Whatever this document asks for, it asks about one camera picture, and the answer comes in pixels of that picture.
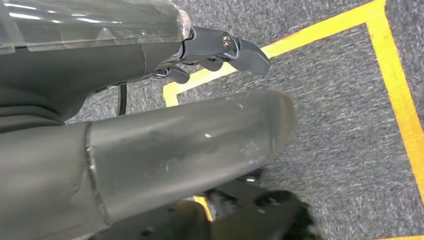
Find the yellow floor tape square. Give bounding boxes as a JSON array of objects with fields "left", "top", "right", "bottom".
[{"left": 162, "top": 0, "right": 424, "bottom": 240}]

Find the thin black cable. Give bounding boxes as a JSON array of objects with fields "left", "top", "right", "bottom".
[{"left": 115, "top": 84, "right": 128, "bottom": 117}]

